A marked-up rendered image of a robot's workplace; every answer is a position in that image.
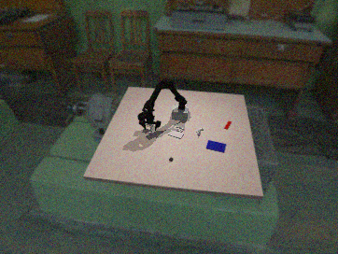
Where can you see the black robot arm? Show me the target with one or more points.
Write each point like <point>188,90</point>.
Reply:
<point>150,103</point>

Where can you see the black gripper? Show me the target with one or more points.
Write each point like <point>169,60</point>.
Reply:
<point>150,121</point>

